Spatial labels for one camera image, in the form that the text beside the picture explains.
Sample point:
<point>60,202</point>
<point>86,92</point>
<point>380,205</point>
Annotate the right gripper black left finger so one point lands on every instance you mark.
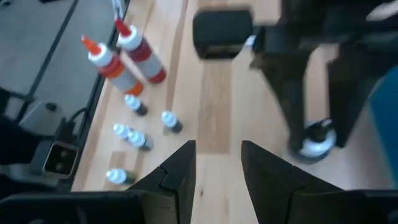
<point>180,168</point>

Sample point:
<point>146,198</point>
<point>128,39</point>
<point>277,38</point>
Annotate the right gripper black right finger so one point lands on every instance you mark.
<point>267,180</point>

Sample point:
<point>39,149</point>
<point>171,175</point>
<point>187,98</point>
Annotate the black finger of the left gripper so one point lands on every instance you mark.
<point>348,93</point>
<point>293,109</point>

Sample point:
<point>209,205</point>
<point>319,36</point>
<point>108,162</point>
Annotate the large black food colouring bottle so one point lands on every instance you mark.
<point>314,151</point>

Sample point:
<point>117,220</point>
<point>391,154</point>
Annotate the small white-capped dropper bottle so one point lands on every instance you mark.
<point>138,139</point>
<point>116,175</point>
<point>133,102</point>
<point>168,119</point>

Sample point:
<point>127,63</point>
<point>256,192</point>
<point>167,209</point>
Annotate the blue plastic tray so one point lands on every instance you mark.
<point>388,124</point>

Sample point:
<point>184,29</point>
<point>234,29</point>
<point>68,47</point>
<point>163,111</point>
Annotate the large red food colouring bottle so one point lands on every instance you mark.
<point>143,51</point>

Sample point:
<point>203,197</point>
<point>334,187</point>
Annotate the large orange food colouring bottle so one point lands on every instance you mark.
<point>115,70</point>

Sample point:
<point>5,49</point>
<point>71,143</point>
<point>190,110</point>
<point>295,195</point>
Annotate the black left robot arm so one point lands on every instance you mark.
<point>326,15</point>

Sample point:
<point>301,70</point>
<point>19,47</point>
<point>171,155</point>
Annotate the small Sunset Yellow dropper bottle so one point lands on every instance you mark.
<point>120,130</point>

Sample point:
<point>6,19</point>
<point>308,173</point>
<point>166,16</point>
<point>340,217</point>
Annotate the black round knob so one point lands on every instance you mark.
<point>51,107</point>

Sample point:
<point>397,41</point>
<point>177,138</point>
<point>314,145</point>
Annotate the grey metal plate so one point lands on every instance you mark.
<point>40,124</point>

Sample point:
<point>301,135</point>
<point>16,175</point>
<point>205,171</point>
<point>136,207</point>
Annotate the dark bulky object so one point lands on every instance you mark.
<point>15,140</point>

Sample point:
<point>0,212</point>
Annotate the black camera box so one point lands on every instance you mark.
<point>59,160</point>

